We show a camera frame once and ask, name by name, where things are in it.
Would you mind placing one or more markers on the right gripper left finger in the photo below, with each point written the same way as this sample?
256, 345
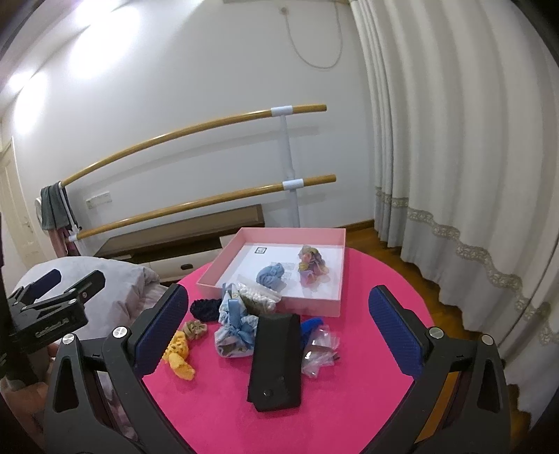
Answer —
77, 418

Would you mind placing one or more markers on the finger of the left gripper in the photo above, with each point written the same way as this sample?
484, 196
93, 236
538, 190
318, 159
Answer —
29, 294
81, 291

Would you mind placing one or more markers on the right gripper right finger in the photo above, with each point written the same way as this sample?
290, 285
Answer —
477, 418

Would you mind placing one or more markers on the yellow knit scrunchie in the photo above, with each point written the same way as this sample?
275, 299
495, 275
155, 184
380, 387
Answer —
176, 356

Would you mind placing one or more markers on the beige satin scrunchie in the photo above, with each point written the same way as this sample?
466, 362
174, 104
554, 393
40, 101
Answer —
194, 329

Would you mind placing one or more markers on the blue cartoon drawstring bag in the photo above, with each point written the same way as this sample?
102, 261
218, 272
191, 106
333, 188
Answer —
236, 335

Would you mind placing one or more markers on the cotton swab bag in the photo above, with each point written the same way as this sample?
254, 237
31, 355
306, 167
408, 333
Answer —
258, 299

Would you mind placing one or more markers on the black fabric pouch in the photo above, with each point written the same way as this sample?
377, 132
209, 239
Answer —
275, 376

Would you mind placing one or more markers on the light blue scrunchie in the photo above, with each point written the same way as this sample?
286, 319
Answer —
271, 276

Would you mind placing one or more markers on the royal blue knit cloth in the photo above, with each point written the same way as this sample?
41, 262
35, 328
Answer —
306, 330

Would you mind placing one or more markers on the pastel organza scrunchie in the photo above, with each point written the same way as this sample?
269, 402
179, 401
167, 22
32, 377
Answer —
311, 266

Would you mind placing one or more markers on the grey white pillow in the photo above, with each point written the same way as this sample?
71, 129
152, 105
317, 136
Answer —
129, 289

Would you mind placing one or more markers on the cream door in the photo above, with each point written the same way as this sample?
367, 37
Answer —
15, 209

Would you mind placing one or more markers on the grey clothes on barre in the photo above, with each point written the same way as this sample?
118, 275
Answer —
54, 216

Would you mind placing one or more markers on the low brown white cabinet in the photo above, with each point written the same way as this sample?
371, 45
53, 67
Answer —
176, 249

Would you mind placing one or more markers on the navy blue scrunchie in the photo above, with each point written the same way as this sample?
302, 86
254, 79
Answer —
206, 310

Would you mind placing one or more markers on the pink round table cover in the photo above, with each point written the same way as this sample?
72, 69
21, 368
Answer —
341, 410

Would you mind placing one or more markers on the clear plastic zip bag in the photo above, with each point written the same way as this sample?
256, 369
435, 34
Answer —
321, 350

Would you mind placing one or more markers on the pink cardboard box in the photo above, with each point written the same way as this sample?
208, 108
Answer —
253, 249

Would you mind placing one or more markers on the white barre stand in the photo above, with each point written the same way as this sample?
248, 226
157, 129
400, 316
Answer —
288, 161

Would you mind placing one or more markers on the lower wooden ballet barre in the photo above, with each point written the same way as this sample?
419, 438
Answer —
285, 186

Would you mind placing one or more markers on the wooden ballet barre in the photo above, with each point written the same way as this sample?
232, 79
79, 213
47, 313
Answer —
285, 186
201, 127

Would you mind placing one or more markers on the upper wooden ballet barre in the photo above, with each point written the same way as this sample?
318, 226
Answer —
201, 127

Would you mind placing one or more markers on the white lace trimmed curtain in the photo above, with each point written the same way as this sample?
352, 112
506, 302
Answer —
464, 103

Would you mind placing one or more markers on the white wall socket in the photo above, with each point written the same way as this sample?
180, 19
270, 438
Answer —
98, 200

